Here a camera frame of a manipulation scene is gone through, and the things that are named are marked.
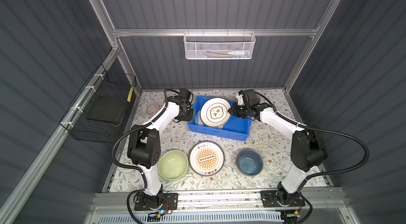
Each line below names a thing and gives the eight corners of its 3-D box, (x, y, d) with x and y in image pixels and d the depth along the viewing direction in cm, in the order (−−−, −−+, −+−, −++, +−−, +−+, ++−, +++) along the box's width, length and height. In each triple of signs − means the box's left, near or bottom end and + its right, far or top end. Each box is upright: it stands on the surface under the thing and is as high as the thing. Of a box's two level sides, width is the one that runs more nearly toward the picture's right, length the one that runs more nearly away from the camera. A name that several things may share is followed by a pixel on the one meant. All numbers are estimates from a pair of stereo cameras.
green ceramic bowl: (158, 182, 81) (154, 178, 76) (163, 154, 90) (160, 149, 86) (187, 182, 81) (185, 178, 76) (189, 154, 90) (188, 149, 86)
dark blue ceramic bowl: (237, 176, 83) (238, 173, 79) (234, 152, 91) (235, 148, 87) (263, 176, 83) (266, 173, 79) (258, 152, 91) (260, 148, 87)
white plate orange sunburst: (188, 175, 83) (188, 174, 81) (190, 142, 95) (190, 140, 93) (225, 175, 83) (225, 174, 81) (222, 142, 95) (223, 140, 93)
